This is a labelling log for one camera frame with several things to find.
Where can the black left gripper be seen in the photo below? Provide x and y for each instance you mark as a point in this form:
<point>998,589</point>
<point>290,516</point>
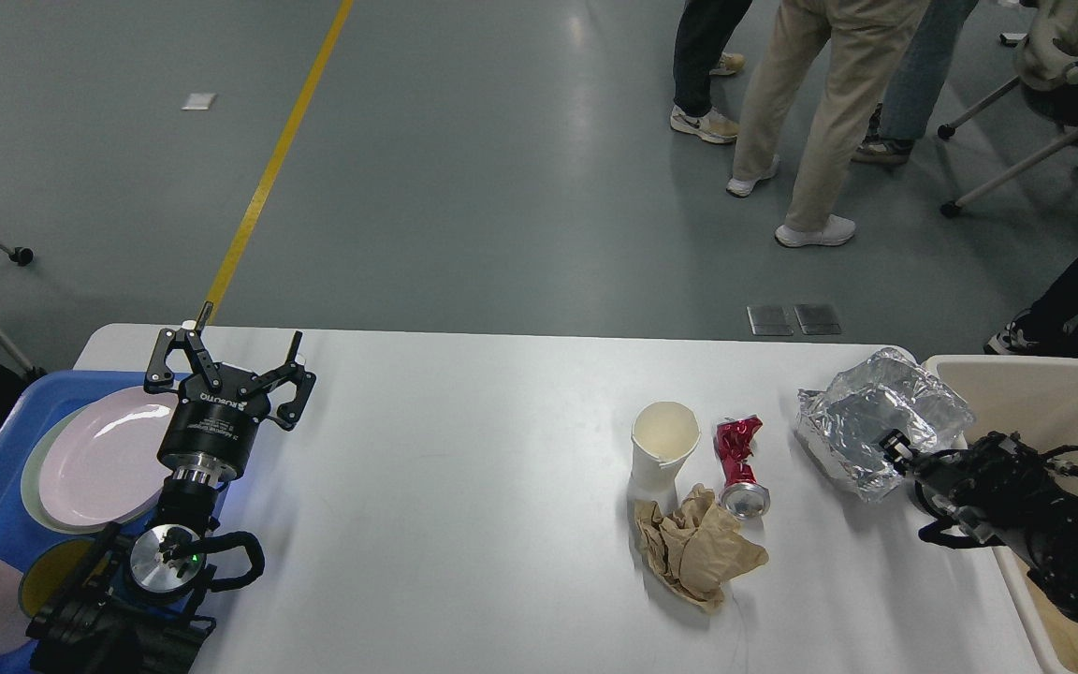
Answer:
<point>213,432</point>

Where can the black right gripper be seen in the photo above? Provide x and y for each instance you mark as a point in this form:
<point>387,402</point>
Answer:
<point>982,496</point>

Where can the silver foil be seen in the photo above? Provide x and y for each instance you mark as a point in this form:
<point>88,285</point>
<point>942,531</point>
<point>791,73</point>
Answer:
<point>841,427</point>

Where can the pink plate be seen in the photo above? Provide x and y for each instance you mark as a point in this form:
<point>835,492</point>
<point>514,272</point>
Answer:
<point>99,459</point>

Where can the brown paper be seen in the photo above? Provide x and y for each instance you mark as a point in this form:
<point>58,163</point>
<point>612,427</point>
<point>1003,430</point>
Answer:
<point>696,548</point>

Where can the teal mug yellow inside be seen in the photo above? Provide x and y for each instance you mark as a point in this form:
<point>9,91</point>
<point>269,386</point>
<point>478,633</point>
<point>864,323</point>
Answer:
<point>48,572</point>

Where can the white paper cup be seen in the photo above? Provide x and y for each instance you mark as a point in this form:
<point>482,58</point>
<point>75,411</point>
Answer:
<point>664,435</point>

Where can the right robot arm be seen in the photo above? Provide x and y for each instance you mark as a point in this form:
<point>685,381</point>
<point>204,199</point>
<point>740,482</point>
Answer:
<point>1050,546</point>

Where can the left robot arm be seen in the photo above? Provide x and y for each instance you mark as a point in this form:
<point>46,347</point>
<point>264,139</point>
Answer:
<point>131,603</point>

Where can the beige plastic bin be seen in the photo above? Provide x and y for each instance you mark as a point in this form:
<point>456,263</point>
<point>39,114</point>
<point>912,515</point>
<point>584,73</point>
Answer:
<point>1038,398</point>

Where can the crushed red can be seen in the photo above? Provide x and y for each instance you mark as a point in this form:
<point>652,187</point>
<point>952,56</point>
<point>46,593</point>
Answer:
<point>742,494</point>

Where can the green plate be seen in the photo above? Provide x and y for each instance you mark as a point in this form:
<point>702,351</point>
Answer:
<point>31,477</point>

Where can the metal floor plate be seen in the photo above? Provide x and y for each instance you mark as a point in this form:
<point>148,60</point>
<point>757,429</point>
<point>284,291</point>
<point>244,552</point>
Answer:
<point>811,319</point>

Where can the blue plastic tray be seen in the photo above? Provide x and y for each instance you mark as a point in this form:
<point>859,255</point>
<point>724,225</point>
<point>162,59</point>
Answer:
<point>76,453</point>

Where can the person in light jeans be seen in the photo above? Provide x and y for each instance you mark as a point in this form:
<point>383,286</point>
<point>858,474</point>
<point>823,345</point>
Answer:
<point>908,102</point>

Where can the office chair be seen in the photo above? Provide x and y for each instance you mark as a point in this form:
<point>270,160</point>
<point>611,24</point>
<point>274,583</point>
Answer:
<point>1045,65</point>

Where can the person in khaki trousers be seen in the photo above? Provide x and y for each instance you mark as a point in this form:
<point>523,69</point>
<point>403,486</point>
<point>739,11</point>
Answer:
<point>867,40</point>

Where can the person in dark jeans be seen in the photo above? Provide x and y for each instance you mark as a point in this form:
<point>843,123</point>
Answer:
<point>703,31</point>

